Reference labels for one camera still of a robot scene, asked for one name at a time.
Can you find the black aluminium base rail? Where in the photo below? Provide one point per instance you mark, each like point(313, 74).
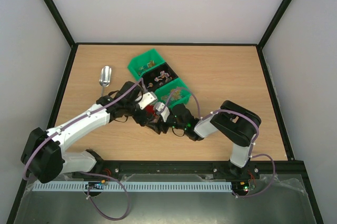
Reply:
point(217, 169)

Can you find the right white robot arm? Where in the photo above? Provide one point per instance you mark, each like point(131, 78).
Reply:
point(238, 124)

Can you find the green bin with lollipops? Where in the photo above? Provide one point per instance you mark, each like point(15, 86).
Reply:
point(142, 63)

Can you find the black frame post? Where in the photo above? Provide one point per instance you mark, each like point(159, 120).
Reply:
point(273, 23)
point(60, 22)

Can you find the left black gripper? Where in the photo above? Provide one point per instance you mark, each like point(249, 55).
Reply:
point(144, 119)

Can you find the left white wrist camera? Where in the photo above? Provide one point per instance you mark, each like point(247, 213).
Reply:
point(146, 99)

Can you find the silver metal scoop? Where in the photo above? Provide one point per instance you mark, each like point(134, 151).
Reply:
point(105, 78)

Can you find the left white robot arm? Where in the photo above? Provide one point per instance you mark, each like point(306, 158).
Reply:
point(45, 155)

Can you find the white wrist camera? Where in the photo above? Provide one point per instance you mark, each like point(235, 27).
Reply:
point(146, 99)
point(162, 110)

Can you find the black bin with swirl lollipops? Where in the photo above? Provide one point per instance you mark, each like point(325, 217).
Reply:
point(159, 76)

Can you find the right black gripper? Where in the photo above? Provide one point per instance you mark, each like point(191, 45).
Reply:
point(163, 124)

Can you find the green bin with gummy candies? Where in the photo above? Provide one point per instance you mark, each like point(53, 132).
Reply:
point(180, 96)

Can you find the black frame post left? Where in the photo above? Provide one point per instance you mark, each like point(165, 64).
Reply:
point(60, 22)

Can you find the light blue cable duct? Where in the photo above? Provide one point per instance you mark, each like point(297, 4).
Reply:
point(83, 186)

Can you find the black frame post right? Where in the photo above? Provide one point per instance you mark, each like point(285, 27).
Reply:
point(273, 23)

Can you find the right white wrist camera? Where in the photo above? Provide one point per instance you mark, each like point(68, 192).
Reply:
point(162, 110)

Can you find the red jar lid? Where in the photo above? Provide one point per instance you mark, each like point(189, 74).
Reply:
point(150, 109)

